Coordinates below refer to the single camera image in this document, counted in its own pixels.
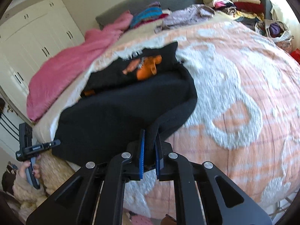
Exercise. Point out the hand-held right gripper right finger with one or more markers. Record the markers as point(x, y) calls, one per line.
point(158, 159)

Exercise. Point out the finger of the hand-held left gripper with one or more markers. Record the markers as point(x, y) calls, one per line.
point(51, 143)

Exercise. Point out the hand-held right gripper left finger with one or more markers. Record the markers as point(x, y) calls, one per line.
point(141, 154)

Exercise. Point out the black long-sleeve sweatshirt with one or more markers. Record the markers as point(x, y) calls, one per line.
point(105, 112)

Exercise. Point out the person's left forearm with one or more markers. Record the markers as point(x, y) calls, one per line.
point(23, 189)

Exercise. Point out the stack of striped folded clothes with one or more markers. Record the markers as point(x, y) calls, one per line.
point(147, 14)

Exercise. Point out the bag with purple clothes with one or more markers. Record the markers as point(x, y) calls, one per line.
point(275, 30)

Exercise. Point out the pile of mixed clothes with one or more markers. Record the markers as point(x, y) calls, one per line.
point(236, 2)

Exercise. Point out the person's left hand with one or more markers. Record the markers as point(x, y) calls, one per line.
point(23, 172)

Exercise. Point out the fuzzy beige blanket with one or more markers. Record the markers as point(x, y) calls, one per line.
point(55, 171)

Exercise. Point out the pink fuzzy item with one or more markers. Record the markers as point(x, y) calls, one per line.
point(143, 219)

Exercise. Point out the pink blanket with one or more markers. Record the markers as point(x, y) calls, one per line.
point(65, 70)

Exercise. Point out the white wardrobe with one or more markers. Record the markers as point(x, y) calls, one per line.
point(35, 39)

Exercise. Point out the peach and white tufted blanket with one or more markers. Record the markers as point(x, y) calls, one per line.
point(234, 86)

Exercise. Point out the lavender crumpled garment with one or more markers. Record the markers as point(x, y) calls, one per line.
point(185, 16)

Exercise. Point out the red cloth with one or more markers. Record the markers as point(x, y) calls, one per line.
point(296, 55)

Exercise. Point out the white curtain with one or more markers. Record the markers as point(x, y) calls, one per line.
point(281, 2)

